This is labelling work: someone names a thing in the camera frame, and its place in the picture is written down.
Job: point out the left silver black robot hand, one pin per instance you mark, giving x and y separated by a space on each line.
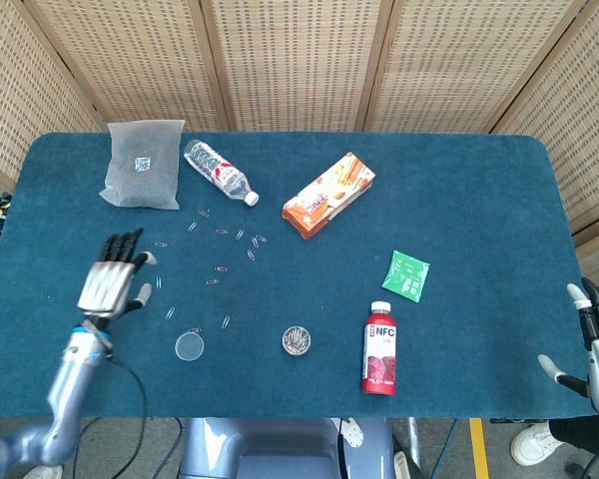
105 289

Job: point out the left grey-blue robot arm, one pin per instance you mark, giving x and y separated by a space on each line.
72 369

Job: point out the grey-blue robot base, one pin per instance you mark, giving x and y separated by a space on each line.
279 441

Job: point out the clear round lid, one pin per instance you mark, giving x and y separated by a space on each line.
189 346

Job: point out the round paperclip container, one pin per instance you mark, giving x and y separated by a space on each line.
296 341

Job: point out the black trouser leg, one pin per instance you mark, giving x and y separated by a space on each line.
579 433

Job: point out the white sneaker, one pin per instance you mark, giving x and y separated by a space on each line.
531 444

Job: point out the translucent plastic bag, QR label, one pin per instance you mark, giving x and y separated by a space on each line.
142 167

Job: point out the clear plastic water bottle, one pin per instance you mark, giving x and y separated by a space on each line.
219 172

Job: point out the woven bamboo screen panel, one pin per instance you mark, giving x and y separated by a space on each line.
145 60
469 60
579 125
25 90
299 60

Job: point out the green sachet packet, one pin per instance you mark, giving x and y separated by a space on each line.
406 276

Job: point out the red NFC juice bottle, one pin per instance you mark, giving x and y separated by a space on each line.
380 354

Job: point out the dark blue table cloth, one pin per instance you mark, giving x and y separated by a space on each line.
329 279

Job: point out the orange snack box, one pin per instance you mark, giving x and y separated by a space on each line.
327 197

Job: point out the white perforated clog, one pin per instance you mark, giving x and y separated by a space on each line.
352 433

